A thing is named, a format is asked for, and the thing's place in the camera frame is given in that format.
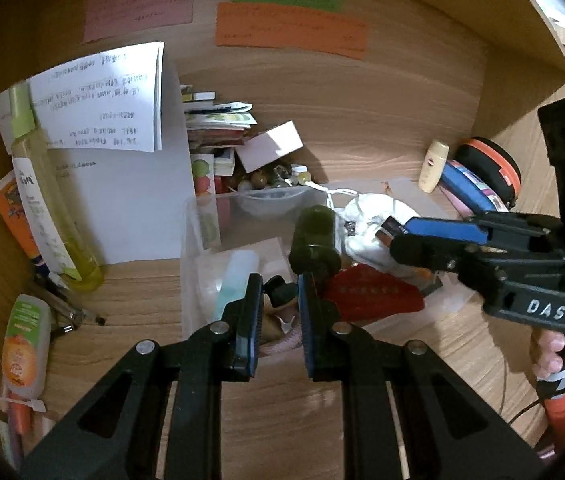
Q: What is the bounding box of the person's right hand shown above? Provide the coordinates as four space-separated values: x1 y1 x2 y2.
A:
529 331 565 382

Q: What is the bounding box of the small pale yellow bottle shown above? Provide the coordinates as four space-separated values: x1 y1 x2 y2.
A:
418 139 450 195

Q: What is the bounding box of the small orange tube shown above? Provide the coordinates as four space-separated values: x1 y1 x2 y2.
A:
9 399 32 437

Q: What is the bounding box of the large white paper sheet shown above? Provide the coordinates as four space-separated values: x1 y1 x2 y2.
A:
46 60 199 267

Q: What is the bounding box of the fruit printed card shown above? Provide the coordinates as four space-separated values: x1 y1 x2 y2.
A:
189 152 219 252

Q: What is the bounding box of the stack of booklets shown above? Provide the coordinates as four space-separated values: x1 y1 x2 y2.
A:
181 86 256 162

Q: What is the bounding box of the white crumpled cloth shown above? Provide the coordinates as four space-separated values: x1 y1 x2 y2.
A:
343 194 416 268

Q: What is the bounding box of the bundle of dark pens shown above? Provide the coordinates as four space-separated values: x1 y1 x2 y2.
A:
26 269 109 342

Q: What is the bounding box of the dark green bottle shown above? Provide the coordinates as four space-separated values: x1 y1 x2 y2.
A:
289 204 342 282

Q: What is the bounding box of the pink sticky note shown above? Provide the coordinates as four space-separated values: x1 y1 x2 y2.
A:
82 0 196 44

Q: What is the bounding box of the light blue tube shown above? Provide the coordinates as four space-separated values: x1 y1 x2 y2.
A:
211 250 259 323

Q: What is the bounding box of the black and orange round case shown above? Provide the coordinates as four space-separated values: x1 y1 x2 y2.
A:
451 137 523 207

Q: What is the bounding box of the tall yellow-green bottle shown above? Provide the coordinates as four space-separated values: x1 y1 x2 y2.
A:
8 81 106 294

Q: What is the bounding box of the folded printed paper sheet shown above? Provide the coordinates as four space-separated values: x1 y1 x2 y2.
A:
0 41 166 154

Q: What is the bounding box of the blue pouch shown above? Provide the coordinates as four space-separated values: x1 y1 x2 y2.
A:
439 159 499 214

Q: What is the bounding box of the thin black cable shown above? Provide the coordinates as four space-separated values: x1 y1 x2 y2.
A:
501 354 556 427

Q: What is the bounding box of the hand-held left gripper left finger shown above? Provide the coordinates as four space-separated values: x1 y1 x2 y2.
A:
19 273 264 480

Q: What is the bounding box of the pink cardboard box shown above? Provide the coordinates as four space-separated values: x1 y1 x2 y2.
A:
237 120 305 174

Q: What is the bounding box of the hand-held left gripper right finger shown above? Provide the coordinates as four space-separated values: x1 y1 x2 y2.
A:
297 272 547 480

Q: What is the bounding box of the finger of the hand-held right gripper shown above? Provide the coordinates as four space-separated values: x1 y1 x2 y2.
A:
390 233 483 277
405 215 491 244

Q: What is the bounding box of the clear plastic storage box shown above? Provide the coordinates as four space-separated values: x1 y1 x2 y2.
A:
180 176 474 362

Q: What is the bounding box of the wooden desktop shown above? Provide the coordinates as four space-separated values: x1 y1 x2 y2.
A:
0 257 565 480

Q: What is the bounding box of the green and orange tube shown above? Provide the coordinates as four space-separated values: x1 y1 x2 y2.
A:
1 293 54 402

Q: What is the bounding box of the red fabric pouch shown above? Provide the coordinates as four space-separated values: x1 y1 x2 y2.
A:
321 265 426 324

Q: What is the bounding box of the small black and orange stick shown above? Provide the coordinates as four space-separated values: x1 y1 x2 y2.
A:
375 215 411 247

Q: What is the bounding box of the orange sticky note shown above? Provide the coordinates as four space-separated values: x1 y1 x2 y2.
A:
214 2 369 61

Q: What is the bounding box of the black knobbed brown object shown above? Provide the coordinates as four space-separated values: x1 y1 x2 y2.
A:
262 275 299 346

